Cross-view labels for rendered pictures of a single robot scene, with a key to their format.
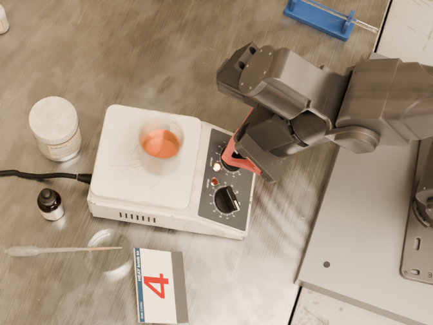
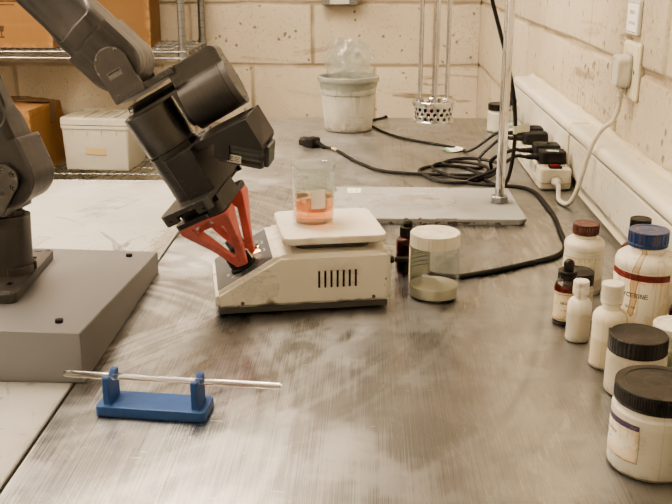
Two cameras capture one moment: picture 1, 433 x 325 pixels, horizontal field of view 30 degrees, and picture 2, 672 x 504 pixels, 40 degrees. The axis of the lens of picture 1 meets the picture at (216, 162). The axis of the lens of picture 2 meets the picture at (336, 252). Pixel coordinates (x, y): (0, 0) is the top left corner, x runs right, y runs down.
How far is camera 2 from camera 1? 1.51 m
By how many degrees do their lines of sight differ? 93
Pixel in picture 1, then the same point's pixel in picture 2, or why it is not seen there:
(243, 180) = (225, 270)
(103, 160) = (367, 216)
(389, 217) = (61, 272)
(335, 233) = (121, 264)
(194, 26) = (339, 376)
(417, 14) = not seen: outside the picture
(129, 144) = (349, 223)
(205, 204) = (259, 236)
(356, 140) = not seen: hidden behind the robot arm
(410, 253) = (42, 255)
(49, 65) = (490, 327)
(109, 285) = not seen: hidden behind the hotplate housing
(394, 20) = (25, 430)
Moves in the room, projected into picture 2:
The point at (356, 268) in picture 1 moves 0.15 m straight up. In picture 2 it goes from (98, 257) to (88, 137)
